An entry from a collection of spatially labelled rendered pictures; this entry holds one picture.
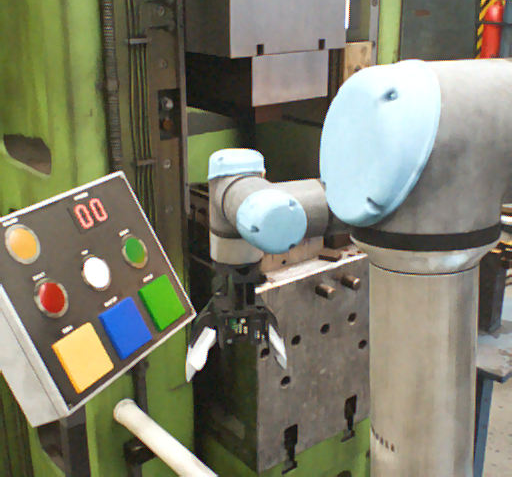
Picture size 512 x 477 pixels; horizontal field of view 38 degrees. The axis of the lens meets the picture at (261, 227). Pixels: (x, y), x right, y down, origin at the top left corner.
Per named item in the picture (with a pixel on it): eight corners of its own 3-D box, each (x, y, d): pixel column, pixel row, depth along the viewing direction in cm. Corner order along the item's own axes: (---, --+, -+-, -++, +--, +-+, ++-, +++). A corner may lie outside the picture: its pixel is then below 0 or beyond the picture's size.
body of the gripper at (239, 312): (218, 353, 104) (217, 274, 100) (208, 326, 112) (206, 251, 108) (271, 347, 106) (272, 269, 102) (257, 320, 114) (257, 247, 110)
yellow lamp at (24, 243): (44, 257, 104) (41, 228, 103) (12, 265, 101) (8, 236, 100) (35, 251, 106) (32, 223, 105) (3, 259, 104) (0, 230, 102)
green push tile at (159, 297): (186, 312, 125) (166, 272, 124) (162, 331, 119) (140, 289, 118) (179, 315, 126) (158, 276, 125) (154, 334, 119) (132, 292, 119)
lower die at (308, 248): (322, 254, 167) (323, 218, 164) (253, 276, 155) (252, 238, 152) (213, 209, 198) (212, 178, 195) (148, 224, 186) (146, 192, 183)
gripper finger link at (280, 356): (291, 385, 111) (255, 345, 107) (281, 365, 116) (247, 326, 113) (307, 372, 111) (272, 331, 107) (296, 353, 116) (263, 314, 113)
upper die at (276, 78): (327, 96, 155) (328, 49, 152) (252, 106, 143) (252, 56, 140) (210, 74, 186) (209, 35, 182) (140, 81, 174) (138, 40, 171)
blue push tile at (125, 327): (153, 337, 116) (131, 295, 116) (124, 359, 110) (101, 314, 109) (145, 341, 117) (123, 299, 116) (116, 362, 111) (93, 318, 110)
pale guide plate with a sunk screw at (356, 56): (369, 113, 182) (372, 42, 176) (343, 117, 177) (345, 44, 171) (362, 111, 184) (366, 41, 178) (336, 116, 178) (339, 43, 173)
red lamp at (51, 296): (73, 311, 105) (70, 283, 103) (41, 320, 102) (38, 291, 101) (63, 303, 107) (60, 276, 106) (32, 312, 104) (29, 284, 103)
